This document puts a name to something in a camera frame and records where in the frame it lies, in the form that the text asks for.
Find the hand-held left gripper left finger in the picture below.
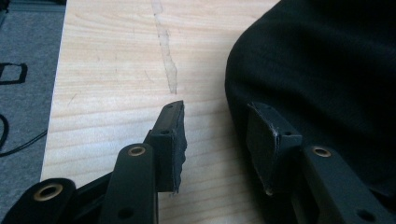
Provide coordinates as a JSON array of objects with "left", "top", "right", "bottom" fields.
[{"left": 144, "top": 99, "right": 188, "bottom": 194}]

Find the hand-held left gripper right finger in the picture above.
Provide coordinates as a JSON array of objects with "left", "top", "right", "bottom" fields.
[{"left": 245, "top": 101, "right": 304, "bottom": 197}]

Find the black cloth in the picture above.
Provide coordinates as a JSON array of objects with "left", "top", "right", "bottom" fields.
[{"left": 224, "top": 0, "right": 396, "bottom": 224}]

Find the black tape floor marking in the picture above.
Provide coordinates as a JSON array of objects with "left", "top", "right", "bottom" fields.
[{"left": 0, "top": 62, "right": 29, "bottom": 86}]

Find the black cable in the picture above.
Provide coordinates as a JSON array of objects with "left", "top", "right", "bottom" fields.
[{"left": 0, "top": 113, "right": 49, "bottom": 158}]

